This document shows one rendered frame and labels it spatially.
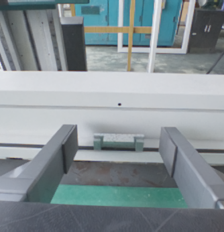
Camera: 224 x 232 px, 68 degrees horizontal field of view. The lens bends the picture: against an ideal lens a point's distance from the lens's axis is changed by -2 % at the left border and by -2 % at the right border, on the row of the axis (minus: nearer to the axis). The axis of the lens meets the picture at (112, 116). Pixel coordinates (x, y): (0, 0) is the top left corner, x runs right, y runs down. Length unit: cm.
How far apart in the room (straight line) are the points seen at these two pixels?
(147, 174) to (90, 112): 9
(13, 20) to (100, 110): 97
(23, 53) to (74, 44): 31
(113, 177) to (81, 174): 3
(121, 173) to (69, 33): 104
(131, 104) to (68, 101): 6
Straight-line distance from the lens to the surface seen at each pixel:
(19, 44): 112
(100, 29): 239
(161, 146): 16
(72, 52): 118
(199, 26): 377
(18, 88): 17
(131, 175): 18
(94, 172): 19
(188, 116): 17
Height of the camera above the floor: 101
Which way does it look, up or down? 38 degrees down
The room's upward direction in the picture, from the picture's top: straight up
